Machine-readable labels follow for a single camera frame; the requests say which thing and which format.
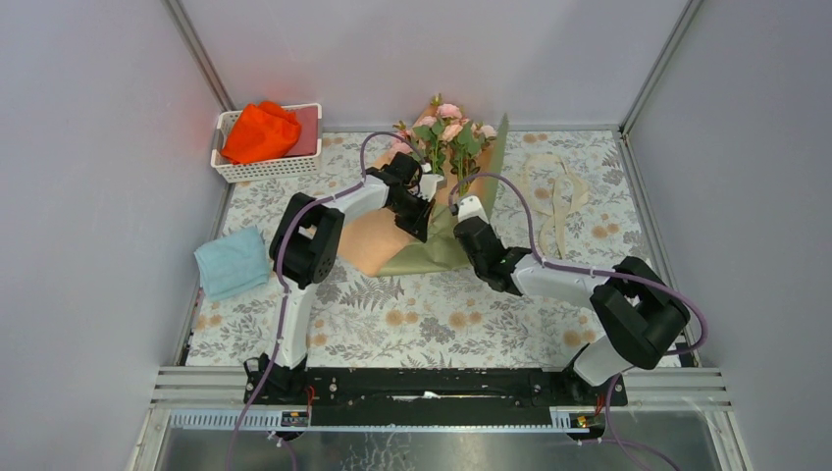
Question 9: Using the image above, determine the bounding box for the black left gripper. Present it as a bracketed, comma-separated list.
[384, 190, 432, 241]

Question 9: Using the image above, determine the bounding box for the olive green wrapping paper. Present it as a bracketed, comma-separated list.
[374, 116, 509, 277]

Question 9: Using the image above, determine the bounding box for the orange wrapping paper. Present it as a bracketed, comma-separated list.
[335, 139, 495, 279]

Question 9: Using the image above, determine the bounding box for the pink fake flower bunch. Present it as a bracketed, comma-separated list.
[390, 93, 500, 193]

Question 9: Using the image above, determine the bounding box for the cream ribbon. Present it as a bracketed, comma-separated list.
[521, 154, 590, 259]

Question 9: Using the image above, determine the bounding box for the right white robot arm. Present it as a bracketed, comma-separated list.
[451, 196, 691, 404]

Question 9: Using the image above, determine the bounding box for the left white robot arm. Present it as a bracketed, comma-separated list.
[266, 153, 444, 403]

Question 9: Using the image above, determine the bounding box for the dark red cloth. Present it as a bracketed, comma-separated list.
[286, 104, 320, 158]

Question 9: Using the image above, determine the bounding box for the white perforated plastic basket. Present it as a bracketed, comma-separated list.
[210, 100, 323, 183]

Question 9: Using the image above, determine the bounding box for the orange cloth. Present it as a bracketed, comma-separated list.
[220, 101, 301, 165]

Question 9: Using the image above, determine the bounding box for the light blue towel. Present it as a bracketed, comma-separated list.
[194, 227, 271, 301]

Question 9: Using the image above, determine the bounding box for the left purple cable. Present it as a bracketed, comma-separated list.
[224, 131, 431, 471]

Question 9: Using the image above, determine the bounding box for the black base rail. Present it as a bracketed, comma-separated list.
[243, 367, 628, 427]

